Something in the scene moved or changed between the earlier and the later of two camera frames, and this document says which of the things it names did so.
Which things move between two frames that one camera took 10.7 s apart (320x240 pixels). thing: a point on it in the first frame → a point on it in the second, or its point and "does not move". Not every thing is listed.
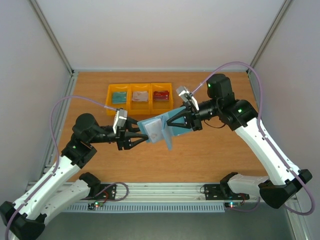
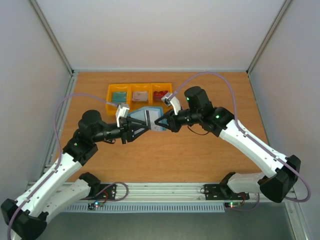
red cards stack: (162, 95) does not move
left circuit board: (98, 204) does not move
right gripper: (193, 118) → (175, 121)
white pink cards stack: (140, 96) does not move
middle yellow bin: (139, 108) does not move
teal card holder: (158, 127) → (139, 113)
